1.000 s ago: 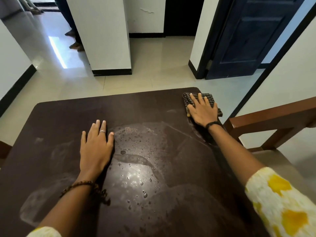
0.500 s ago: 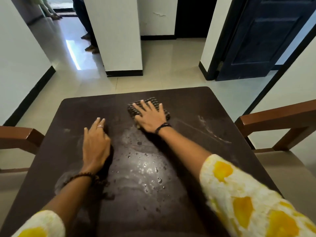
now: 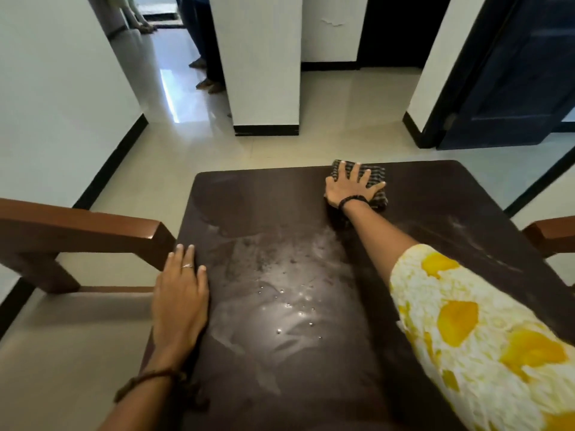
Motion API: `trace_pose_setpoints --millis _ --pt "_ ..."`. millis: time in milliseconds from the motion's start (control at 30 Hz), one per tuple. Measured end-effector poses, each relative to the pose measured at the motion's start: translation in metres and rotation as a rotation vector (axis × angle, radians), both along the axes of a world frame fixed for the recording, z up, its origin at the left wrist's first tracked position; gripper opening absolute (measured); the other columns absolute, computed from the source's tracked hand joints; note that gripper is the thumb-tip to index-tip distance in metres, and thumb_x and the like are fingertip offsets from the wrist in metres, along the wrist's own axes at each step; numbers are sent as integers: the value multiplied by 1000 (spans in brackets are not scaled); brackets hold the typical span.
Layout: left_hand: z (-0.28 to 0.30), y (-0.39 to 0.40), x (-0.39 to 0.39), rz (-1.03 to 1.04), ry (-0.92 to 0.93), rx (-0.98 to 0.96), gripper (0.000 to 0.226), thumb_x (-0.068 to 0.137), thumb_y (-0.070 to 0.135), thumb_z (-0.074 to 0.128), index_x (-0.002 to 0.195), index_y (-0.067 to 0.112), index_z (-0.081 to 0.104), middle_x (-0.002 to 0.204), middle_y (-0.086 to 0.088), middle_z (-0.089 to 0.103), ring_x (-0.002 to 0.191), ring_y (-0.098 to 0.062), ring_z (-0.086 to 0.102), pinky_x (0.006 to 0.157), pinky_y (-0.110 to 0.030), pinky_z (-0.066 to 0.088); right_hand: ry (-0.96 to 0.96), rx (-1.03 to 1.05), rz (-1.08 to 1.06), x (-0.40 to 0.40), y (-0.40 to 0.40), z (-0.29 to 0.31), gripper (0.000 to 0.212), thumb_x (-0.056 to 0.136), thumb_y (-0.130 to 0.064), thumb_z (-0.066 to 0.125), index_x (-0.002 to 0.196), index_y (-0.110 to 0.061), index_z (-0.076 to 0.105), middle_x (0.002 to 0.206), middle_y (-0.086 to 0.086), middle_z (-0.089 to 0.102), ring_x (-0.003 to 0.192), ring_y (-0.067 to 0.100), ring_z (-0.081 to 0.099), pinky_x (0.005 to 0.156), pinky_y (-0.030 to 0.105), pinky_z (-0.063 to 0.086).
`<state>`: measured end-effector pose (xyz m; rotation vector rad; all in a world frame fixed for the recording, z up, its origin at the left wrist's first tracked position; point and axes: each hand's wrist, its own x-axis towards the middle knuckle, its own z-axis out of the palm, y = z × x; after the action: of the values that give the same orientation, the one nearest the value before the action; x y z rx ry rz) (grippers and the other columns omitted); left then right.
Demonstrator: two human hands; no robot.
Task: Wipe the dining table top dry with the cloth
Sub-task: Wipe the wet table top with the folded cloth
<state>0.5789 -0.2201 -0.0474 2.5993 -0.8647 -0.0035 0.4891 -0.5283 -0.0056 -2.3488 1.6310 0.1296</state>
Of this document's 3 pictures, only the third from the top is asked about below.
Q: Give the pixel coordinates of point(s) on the person's left forearm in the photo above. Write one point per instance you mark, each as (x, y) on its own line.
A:
(139, 404)

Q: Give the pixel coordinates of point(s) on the wooden chair with beige cushion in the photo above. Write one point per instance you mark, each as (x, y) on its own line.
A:
(552, 235)
(67, 354)

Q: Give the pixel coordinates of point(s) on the person's right hand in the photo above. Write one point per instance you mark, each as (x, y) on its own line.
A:
(350, 190)

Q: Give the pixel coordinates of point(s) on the dark checkered cleaning cloth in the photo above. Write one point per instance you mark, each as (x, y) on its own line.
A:
(377, 172)

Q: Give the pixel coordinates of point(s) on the person's right forearm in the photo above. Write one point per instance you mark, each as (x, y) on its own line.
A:
(382, 237)

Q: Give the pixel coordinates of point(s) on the person's left hand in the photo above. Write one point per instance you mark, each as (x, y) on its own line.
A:
(179, 305)

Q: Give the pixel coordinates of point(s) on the dark blue door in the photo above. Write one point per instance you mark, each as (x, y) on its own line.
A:
(516, 85)

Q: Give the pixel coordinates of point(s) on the white and yellow patterned garment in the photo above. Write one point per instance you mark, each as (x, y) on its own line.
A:
(471, 332)

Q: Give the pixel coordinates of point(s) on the dark brown table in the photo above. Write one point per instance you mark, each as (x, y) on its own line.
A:
(269, 197)

